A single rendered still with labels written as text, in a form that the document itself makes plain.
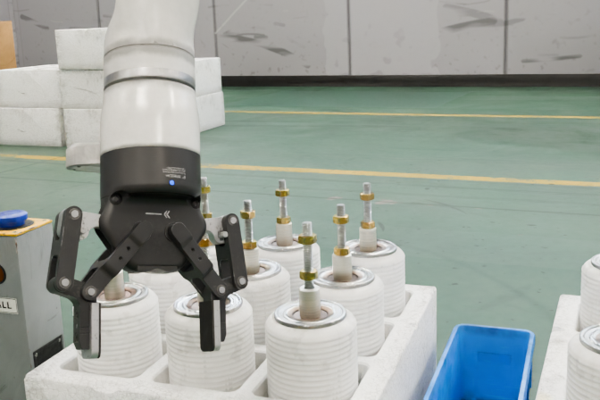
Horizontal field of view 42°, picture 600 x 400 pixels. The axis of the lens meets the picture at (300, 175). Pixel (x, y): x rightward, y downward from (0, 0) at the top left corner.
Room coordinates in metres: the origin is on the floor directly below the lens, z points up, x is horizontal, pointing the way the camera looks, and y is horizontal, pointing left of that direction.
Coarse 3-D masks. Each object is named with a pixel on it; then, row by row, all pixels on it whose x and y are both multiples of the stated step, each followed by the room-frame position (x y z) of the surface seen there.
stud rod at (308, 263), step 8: (304, 224) 0.76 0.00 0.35; (304, 232) 0.76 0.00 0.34; (304, 248) 0.76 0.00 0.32; (304, 256) 0.76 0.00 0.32; (304, 264) 0.76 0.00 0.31; (312, 264) 0.76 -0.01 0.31; (304, 280) 0.76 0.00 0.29; (312, 280) 0.76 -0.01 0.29; (304, 288) 0.76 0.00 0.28; (312, 288) 0.76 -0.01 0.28
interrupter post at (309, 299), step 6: (300, 288) 0.76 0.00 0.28; (318, 288) 0.76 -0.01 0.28; (300, 294) 0.76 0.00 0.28; (306, 294) 0.75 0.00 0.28; (312, 294) 0.75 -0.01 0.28; (318, 294) 0.76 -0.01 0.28; (300, 300) 0.76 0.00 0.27; (306, 300) 0.75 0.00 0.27; (312, 300) 0.75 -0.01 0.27; (318, 300) 0.76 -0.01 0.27; (300, 306) 0.76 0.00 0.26; (306, 306) 0.75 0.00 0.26; (312, 306) 0.75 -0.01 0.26; (318, 306) 0.75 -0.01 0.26; (300, 312) 0.76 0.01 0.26; (306, 312) 0.75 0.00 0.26; (312, 312) 0.75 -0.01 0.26; (318, 312) 0.75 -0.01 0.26; (306, 318) 0.75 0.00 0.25; (312, 318) 0.75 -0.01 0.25
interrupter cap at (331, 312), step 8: (288, 304) 0.79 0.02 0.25; (296, 304) 0.78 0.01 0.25; (328, 304) 0.78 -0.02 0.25; (336, 304) 0.78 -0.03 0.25; (280, 312) 0.76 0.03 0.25; (288, 312) 0.76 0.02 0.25; (296, 312) 0.77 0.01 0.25; (328, 312) 0.76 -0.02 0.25; (336, 312) 0.76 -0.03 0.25; (344, 312) 0.75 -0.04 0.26; (280, 320) 0.74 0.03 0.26; (288, 320) 0.74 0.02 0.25; (296, 320) 0.74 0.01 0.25; (304, 320) 0.75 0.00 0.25; (312, 320) 0.75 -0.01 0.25; (320, 320) 0.74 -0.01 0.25; (328, 320) 0.74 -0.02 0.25; (336, 320) 0.74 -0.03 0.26; (296, 328) 0.73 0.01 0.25; (304, 328) 0.72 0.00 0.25; (312, 328) 0.72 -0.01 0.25; (320, 328) 0.73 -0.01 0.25
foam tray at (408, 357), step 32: (416, 288) 1.02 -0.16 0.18; (384, 320) 0.91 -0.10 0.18; (416, 320) 0.91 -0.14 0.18; (64, 352) 0.85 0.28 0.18; (256, 352) 0.84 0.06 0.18; (384, 352) 0.82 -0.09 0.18; (416, 352) 0.89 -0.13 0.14; (32, 384) 0.79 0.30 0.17; (64, 384) 0.78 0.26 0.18; (96, 384) 0.77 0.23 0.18; (128, 384) 0.77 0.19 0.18; (160, 384) 0.76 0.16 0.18; (256, 384) 0.75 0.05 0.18; (384, 384) 0.74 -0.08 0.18; (416, 384) 0.89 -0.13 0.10
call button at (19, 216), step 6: (12, 210) 0.96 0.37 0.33; (18, 210) 0.96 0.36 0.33; (0, 216) 0.93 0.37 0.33; (6, 216) 0.93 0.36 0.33; (12, 216) 0.93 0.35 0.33; (18, 216) 0.93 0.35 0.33; (24, 216) 0.94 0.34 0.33; (0, 222) 0.92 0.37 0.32; (6, 222) 0.92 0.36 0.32; (12, 222) 0.92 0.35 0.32; (18, 222) 0.93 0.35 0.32; (24, 222) 0.94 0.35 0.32
